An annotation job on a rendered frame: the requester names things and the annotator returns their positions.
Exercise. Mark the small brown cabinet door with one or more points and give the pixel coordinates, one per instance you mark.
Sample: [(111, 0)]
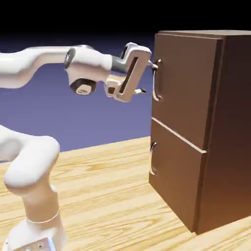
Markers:
[(176, 176)]

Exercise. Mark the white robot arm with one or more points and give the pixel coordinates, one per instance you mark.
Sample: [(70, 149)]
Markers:
[(33, 58)]

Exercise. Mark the large brown cabinet door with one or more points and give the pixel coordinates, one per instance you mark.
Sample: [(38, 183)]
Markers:
[(186, 88)]

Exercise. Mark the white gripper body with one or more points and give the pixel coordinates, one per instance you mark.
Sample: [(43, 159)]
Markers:
[(138, 66)]

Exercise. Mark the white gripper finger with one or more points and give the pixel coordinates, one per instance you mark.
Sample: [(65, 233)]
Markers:
[(153, 65), (140, 91)]

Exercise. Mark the brown wooden cabinet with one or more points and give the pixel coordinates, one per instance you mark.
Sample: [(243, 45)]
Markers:
[(225, 127)]

